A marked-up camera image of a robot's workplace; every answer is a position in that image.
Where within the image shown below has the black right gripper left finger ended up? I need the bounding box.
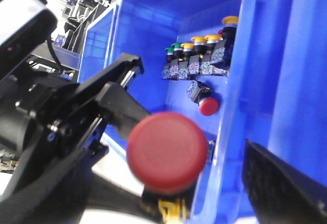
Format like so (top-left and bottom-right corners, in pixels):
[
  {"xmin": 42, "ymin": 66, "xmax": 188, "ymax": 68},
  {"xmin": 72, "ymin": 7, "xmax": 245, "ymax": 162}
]
[{"xmin": 1, "ymin": 153, "xmax": 163, "ymax": 223}]

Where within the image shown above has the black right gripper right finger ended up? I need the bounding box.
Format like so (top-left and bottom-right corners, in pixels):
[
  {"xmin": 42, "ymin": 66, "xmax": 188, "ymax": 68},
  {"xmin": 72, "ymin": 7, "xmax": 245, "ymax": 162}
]
[{"xmin": 242, "ymin": 140, "xmax": 326, "ymax": 223}]

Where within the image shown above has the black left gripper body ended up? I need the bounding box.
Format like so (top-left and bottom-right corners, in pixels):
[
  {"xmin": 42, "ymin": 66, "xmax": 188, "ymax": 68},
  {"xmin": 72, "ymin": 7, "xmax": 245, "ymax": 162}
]
[{"xmin": 15, "ymin": 76, "xmax": 110, "ymax": 183}]

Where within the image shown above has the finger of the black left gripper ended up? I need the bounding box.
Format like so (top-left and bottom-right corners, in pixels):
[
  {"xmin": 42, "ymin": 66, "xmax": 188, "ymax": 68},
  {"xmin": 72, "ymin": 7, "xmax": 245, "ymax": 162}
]
[
  {"xmin": 74, "ymin": 53, "xmax": 145, "ymax": 99},
  {"xmin": 97, "ymin": 82, "xmax": 151, "ymax": 140}
]

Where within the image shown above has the red mushroom push button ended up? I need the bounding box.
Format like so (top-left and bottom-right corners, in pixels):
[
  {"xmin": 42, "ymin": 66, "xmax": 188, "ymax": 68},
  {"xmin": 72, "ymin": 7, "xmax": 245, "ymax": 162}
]
[{"xmin": 126, "ymin": 112, "xmax": 208, "ymax": 223}]

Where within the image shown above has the yellow mushroom push button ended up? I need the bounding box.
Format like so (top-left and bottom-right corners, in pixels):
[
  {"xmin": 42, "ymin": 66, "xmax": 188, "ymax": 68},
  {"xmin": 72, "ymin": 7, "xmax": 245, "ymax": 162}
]
[{"xmin": 212, "ymin": 16, "xmax": 239, "ymax": 77}]

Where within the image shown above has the blue crate with buttons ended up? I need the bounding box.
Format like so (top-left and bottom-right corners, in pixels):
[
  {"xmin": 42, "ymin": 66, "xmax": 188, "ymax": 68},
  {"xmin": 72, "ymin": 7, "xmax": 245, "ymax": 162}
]
[{"xmin": 78, "ymin": 0, "xmax": 241, "ymax": 223}]

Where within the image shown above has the green push button far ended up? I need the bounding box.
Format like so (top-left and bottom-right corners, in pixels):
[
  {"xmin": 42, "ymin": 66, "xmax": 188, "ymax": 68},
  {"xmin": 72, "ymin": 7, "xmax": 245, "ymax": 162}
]
[{"xmin": 162, "ymin": 47, "xmax": 175, "ymax": 80}]

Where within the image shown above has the green push button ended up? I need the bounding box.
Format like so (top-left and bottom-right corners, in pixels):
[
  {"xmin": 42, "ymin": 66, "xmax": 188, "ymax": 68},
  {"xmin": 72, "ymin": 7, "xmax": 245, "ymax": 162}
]
[
  {"xmin": 162, "ymin": 47, "xmax": 175, "ymax": 80},
  {"xmin": 169, "ymin": 42, "xmax": 183, "ymax": 80}
]

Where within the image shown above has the green push button near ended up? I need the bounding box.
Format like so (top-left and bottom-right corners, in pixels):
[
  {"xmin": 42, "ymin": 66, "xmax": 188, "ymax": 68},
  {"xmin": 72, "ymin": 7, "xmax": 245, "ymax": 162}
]
[{"xmin": 169, "ymin": 42, "xmax": 183, "ymax": 80}]

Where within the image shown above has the yellow push button small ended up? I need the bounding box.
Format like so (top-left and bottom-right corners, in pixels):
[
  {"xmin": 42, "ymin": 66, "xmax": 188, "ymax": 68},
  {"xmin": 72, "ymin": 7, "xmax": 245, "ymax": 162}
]
[{"xmin": 178, "ymin": 42, "xmax": 194, "ymax": 80}]

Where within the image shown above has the yellow push button middle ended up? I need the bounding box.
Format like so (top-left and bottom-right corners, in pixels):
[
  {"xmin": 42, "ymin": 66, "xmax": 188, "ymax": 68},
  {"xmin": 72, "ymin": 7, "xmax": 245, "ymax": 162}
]
[{"xmin": 188, "ymin": 36, "xmax": 206, "ymax": 76}]

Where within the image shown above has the loose red push button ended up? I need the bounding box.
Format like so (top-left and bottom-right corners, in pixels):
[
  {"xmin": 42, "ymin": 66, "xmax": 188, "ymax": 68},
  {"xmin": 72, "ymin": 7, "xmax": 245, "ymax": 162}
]
[{"xmin": 186, "ymin": 80, "xmax": 220, "ymax": 116}]

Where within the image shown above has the yellow push button right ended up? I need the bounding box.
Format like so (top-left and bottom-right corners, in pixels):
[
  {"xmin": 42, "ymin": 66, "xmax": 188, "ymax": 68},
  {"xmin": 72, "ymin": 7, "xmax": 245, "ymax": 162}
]
[{"xmin": 200, "ymin": 34, "xmax": 222, "ymax": 76}]

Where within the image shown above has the blue destination crate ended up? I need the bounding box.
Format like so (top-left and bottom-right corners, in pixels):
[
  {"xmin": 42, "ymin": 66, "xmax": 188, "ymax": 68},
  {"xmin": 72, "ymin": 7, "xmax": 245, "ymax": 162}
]
[{"xmin": 191, "ymin": 0, "xmax": 327, "ymax": 219}]

